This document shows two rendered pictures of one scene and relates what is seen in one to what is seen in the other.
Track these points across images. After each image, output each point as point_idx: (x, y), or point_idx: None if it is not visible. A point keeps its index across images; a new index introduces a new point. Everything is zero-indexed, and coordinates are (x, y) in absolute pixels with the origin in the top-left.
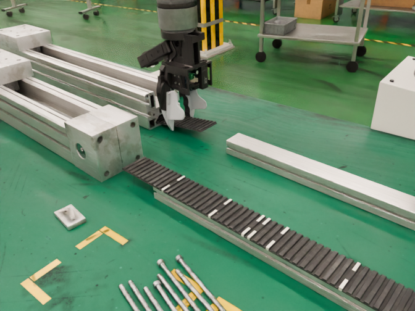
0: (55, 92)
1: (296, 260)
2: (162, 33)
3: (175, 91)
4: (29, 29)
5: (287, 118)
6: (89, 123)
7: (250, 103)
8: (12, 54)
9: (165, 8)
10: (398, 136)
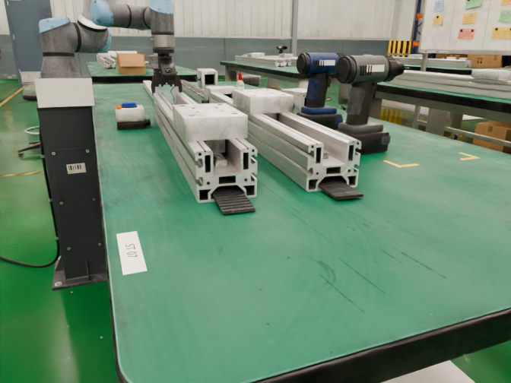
0: (229, 97)
1: (204, 91)
2: (174, 49)
3: (172, 85)
4: (193, 109)
5: (111, 111)
6: (228, 87)
7: (106, 116)
8: (242, 93)
9: (163, 38)
10: (94, 103)
